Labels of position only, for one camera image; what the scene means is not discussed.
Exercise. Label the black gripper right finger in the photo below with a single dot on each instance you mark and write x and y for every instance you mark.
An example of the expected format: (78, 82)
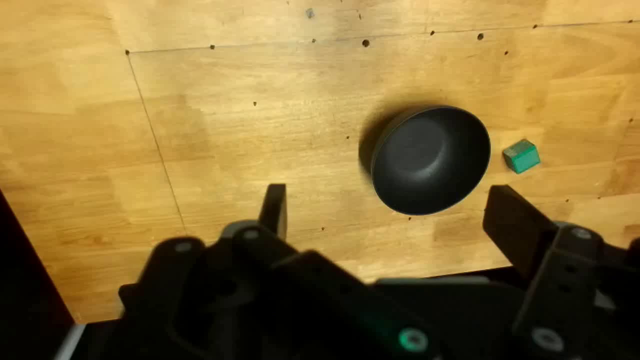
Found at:
(521, 227)

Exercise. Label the black bowl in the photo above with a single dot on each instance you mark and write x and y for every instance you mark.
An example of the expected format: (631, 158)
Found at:
(431, 160)

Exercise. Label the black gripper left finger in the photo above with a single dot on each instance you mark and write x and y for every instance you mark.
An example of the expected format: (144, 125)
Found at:
(274, 209)

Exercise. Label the green block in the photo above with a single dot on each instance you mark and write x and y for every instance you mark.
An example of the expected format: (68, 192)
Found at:
(521, 157)

